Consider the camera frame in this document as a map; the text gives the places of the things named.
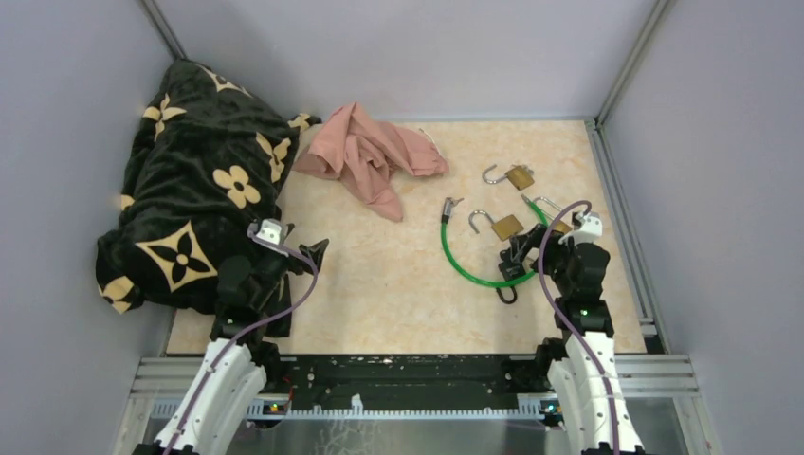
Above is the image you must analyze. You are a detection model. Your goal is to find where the pink cloth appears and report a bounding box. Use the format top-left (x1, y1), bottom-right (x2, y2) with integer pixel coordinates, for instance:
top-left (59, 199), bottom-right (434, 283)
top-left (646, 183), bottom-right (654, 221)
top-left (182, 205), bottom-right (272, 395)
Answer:
top-left (293, 102), bottom-right (449, 222)

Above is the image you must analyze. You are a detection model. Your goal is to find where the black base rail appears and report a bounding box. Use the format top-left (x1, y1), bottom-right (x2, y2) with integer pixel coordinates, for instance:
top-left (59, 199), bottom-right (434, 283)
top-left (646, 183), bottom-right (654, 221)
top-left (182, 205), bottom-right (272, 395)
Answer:
top-left (263, 355), bottom-right (549, 411)

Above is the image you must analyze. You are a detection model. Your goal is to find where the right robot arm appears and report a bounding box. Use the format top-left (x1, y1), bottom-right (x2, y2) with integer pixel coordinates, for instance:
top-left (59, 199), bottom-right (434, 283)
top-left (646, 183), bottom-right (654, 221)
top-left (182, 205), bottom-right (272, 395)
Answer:
top-left (501, 224), bottom-right (647, 454)

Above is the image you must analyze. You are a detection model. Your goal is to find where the aluminium frame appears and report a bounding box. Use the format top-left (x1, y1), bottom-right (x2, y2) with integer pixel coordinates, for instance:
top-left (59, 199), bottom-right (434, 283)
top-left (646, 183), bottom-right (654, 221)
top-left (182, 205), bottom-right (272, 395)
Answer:
top-left (112, 1), bottom-right (722, 454)

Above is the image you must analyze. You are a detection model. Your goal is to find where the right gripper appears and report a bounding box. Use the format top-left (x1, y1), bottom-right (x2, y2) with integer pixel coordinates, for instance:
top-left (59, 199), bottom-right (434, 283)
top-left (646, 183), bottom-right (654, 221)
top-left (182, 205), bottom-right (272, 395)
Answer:
top-left (509, 223), bottom-right (576, 296)

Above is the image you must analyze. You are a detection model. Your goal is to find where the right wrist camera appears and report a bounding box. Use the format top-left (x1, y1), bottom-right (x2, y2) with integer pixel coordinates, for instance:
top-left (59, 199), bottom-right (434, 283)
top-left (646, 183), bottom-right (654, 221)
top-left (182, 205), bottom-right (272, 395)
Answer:
top-left (558, 211), bottom-right (603, 246)

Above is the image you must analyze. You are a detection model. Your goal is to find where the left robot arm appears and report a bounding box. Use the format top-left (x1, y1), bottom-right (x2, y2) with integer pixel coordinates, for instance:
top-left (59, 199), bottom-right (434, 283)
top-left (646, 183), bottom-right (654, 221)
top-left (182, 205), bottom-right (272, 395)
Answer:
top-left (133, 219), bottom-right (330, 454)

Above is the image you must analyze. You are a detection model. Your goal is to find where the black floral blanket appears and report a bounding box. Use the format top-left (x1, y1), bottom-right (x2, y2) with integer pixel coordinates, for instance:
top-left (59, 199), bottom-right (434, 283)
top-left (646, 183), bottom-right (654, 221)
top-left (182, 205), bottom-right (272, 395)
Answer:
top-left (96, 60), bottom-right (317, 315)

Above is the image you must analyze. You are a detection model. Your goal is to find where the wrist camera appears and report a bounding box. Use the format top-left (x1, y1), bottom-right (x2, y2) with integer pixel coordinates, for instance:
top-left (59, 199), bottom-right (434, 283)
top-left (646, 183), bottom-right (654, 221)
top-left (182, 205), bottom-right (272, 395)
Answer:
top-left (247, 219), bottom-right (285, 247)
top-left (558, 211), bottom-right (603, 246)

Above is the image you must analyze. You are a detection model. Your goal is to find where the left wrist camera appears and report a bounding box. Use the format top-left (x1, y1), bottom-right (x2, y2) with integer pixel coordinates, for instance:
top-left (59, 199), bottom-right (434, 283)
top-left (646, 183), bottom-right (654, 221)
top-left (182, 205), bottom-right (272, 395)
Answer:
top-left (247, 219), bottom-right (285, 247)

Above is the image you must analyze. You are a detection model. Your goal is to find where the green cable lock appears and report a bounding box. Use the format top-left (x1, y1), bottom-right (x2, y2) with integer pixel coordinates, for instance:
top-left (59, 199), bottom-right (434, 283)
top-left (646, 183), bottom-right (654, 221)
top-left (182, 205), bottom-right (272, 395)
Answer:
top-left (440, 194), bottom-right (553, 291)

